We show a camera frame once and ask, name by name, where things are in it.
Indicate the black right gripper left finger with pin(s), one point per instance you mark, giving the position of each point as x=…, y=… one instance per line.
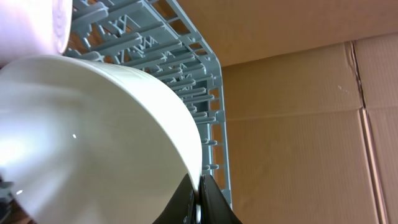
x=181, y=207

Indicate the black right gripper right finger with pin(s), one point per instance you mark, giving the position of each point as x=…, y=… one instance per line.
x=214, y=207

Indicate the white bowl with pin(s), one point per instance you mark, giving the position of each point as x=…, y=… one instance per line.
x=90, y=142

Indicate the grey dishwasher rack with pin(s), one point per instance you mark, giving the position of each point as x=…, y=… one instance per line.
x=158, y=37

